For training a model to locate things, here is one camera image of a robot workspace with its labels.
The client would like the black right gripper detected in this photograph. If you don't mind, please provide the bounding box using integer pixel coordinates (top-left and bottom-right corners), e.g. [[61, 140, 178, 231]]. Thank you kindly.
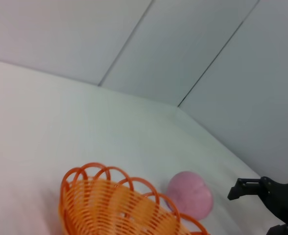
[[227, 176, 288, 235]]

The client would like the pink peach with green leaf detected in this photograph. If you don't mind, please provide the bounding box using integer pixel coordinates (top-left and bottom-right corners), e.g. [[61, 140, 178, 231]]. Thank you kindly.
[[167, 170, 214, 220]]

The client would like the orange plastic woven basket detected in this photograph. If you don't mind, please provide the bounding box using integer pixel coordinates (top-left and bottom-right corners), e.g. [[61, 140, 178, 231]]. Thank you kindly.
[[58, 162, 210, 235]]

